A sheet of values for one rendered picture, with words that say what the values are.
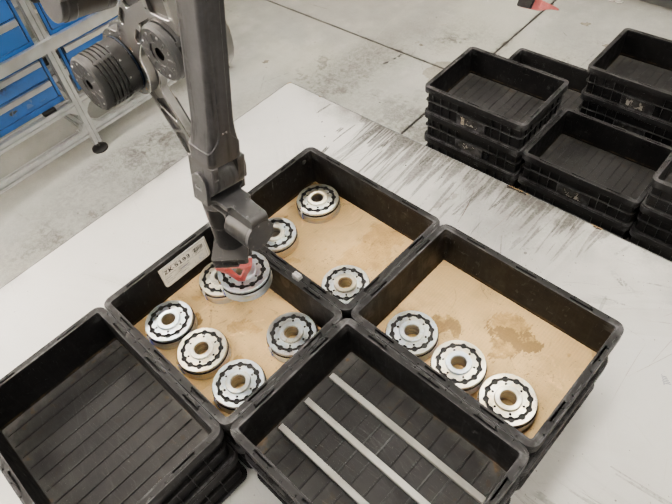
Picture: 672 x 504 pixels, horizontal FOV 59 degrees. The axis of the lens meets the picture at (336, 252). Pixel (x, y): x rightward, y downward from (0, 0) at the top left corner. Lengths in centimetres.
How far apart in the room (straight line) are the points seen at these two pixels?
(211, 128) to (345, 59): 259
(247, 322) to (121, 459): 35
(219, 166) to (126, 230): 83
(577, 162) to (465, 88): 49
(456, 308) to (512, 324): 11
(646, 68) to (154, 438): 210
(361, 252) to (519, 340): 39
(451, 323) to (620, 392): 37
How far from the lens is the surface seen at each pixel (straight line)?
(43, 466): 129
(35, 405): 136
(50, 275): 174
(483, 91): 235
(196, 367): 121
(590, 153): 231
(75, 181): 315
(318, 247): 136
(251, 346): 124
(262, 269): 117
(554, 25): 373
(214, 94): 88
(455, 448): 112
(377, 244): 135
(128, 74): 195
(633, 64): 258
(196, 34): 84
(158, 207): 176
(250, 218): 95
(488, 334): 123
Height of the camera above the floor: 187
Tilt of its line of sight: 50 degrees down
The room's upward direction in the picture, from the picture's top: 9 degrees counter-clockwise
